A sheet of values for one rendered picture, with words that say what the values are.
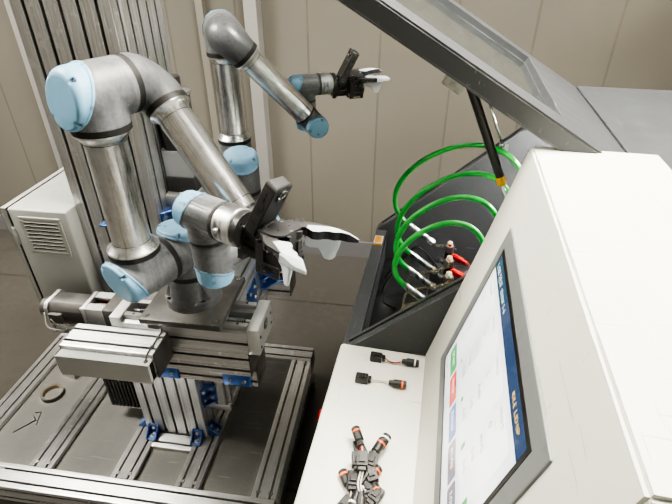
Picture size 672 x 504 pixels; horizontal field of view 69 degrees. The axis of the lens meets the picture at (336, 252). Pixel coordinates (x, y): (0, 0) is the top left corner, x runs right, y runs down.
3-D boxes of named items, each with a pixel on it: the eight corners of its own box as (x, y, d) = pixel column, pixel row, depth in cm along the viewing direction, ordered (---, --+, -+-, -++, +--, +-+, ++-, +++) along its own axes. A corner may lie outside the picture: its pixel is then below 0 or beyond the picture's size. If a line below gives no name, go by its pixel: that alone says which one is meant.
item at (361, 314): (374, 263, 193) (376, 228, 184) (385, 265, 192) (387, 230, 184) (343, 381, 142) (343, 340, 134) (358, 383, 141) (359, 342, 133)
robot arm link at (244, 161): (229, 197, 165) (224, 159, 158) (224, 181, 176) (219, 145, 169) (264, 192, 168) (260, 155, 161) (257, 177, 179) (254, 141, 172)
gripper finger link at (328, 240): (354, 257, 88) (303, 254, 88) (357, 227, 86) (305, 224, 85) (356, 265, 86) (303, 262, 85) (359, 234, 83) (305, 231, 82)
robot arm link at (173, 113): (145, 66, 111) (268, 244, 115) (101, 76, 103) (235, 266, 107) (163, 32, 103) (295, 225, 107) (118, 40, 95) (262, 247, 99)
